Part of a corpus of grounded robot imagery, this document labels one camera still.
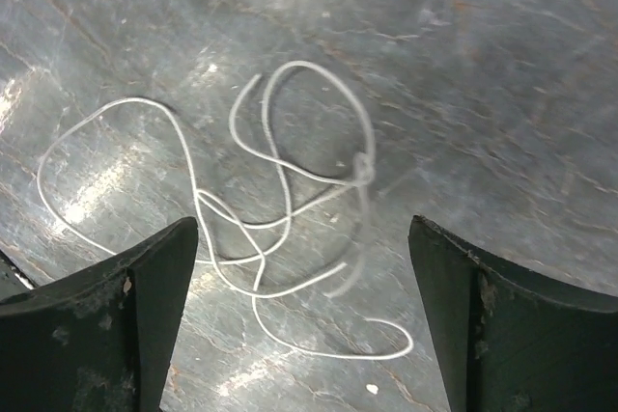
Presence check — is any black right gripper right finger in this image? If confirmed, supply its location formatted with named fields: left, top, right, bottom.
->
left=408, top=215, right=617, bottom=411

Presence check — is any white thin cable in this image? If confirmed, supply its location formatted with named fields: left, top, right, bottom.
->
left=37, top=60, right=415, bottom=361

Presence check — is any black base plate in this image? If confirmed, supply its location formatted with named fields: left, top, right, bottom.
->
left=0, top=251, right=35, bottom=299

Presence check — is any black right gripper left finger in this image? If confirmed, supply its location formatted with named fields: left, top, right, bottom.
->
left=1, top=217, right=198, bottom=411

